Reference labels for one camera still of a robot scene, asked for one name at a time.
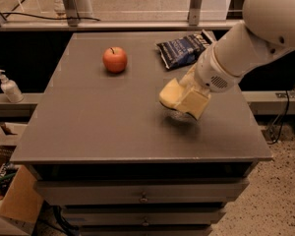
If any blue chip bag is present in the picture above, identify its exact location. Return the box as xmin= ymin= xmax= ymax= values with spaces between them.
xmin=156 ymin=30 xmax=214 ymax=70

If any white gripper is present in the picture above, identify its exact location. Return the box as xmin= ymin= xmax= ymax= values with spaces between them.
xmin=175 ymin=43 xmax=242 ymax=120

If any cardboard box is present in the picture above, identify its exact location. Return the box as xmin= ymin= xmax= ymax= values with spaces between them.
xmin=0 ymin=166 xmax=43 ymax=236

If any grey drawer cabinet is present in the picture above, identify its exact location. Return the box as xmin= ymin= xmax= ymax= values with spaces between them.
xmin=13 ymin=32 xmax=271 ymax=236

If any black cable on ledge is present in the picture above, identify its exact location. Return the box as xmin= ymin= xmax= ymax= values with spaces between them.
xmin=0 ymin=11 xmax=101 ymax=23

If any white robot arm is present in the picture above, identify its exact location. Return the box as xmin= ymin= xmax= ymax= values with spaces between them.
xmin=174 ymin=0 xmax=295 ymax=118

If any yellow wavy sponge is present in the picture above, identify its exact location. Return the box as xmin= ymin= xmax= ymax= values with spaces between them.
xmin=158 ymin=79 xmax=185 ymax=112

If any red apple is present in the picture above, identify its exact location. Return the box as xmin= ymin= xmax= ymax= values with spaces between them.
xmin=102 ymin=47 xmax=128 ymax=74

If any white pump bottle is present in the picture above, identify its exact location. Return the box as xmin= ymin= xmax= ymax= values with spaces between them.
xmin=0 ymin=69 xmax=24 ymax=103

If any black cable on floor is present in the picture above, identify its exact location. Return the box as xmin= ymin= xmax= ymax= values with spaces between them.
xmin=266 ymin=89 xmax=291 ymax=146

